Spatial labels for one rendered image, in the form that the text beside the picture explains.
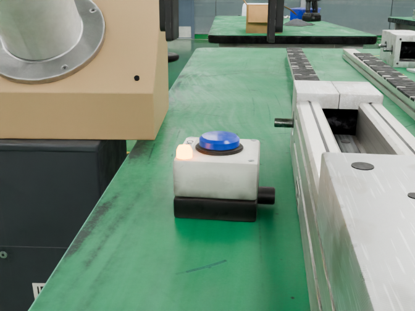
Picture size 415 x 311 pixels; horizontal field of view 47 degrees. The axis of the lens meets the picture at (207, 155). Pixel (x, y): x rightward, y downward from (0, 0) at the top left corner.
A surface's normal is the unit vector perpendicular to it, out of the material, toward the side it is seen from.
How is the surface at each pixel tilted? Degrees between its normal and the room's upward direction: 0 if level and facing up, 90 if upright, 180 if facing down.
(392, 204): 0
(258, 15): 68
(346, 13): 90
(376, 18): 90
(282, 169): 0
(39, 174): 90
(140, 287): 0
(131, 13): 42
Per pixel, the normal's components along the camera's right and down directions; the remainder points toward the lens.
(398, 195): 0.00, -0.95
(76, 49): -0.01, -0.50
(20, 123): -0.02, 0.32
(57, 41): 0.67, 0.64
